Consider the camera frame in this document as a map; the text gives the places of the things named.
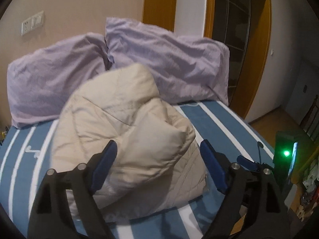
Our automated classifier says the blue white striped bedsheet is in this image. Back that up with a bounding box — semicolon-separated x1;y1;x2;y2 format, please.
1;101;274;238

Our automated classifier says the dark glass wardrobe door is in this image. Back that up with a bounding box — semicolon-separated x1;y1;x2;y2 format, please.
211;0;256;103

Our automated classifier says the lavender pillow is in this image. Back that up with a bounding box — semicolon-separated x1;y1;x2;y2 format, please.
105;17;230;105
7;32;109;128

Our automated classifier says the device with green light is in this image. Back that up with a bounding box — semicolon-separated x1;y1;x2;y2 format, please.
273;129;312;188

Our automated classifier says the wooden door frame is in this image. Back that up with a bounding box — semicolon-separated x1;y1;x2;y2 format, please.
142;0;271;119

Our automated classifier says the white wall socket panel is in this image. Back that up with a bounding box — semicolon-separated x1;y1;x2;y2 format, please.
21;11;44;36

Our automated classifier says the right lavender pillow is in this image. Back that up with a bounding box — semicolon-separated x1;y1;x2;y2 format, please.
105;17;230;105

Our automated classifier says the left lavender pillow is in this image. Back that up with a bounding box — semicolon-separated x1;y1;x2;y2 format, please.
7;32;109;128

